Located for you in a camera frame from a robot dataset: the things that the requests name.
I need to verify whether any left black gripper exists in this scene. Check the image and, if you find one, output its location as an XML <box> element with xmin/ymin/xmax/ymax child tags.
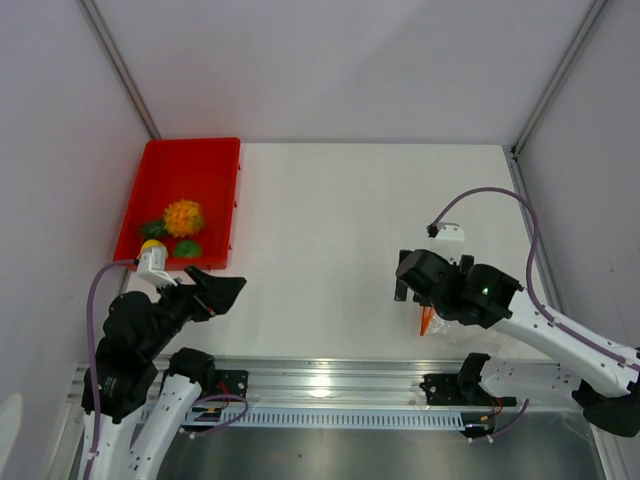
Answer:
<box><xmin>141</xmin><ymin>263</ymin><xmax>245</xmax><ymax>358</ymax></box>

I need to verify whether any clear zip top bag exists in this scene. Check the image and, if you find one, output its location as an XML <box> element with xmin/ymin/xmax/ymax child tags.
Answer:
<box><xmin>416</xmin><ymin>305</ymin><xmax>496</xmax><ymax>351</ymax></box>

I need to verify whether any toy pineapple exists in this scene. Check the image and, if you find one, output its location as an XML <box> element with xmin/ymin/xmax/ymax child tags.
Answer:
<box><xmin>139</xmin><ymin>200</ymin><xmax>204</xmax><ymax>240</ymax></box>

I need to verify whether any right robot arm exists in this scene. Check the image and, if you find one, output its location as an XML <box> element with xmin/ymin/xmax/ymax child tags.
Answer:
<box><xmin>396</xmin><ymin>249</ymin><xmax>639</xmax><ymax>438</ymax></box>

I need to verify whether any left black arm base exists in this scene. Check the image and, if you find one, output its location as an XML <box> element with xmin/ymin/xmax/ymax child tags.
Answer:
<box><xmin>162</xmin><ymin>348</ymin><xmax>249</xmax><ymax>398</ymax></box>

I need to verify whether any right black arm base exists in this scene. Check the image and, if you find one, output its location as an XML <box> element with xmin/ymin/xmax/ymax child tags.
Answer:
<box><xmin>419</xmin><ymin>353</ymin><xmax>498</xmax><ymax>407</ymax></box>

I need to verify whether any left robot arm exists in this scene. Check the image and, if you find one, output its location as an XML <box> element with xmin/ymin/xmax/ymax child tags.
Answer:
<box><xmin>78</xmin><ymin>260</ymin><xmax>248</xmax><ymax>479</ymax></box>

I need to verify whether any green toy lime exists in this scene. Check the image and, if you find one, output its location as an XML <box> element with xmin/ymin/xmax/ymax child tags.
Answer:
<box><xmin>173</xmin><ymin>239</ymin><xmax>203</xmax><ymax>259</ymax></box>

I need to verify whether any yellow toy lemon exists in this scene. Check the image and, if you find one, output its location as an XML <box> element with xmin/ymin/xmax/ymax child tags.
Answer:
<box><xmin>140</xmin><ymin>239</ymin><xmax>166</xmax><ymax>252</ymax></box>

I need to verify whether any red plastic bin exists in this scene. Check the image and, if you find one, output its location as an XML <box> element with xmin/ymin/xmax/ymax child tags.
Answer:
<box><xmin>113</xmin><ymin>137</ymin><xmax>241</xmax><ymax>271</ymax></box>

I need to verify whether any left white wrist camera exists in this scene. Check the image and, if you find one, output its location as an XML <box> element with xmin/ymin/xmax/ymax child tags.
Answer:
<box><xmin>136</xmin><ymin>246</ymin><xmax>178</xmax><ymax>289</ymax></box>

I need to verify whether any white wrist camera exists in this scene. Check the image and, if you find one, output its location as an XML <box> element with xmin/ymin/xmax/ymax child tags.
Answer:
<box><xmin>426</xmin><ymin>222</ymin><xmax>465</xmax><ymax>264</ymax></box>
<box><xmin>136</xmin><ymin>246</ymin><xmax>178</xmax><ymax>289</ymax></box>

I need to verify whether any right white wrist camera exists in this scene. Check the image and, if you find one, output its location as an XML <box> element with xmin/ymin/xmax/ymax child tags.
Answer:
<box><xmin>426</xmin><ymin>222</ymin><xmax>465</xmax><ymax>264</ymax></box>

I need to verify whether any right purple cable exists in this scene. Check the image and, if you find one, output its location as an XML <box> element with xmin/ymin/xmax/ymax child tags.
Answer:
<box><xmin>430</xmin><ymin>186</ymin><xmax>640</xmax><ymax>371</ymax></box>

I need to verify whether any aluminium mounting rail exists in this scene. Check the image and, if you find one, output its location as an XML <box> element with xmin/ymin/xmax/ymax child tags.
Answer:
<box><xmin>67</xmin><ymin>355</ymin><xmax>591</xmax><ymax>411</ymax></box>

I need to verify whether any white slotted cable duct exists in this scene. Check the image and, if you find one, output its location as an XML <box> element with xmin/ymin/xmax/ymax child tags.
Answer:
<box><xmin>139</xmin><ymin>405</ymin><xmax>465</xmax><ymax>431</ymax></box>

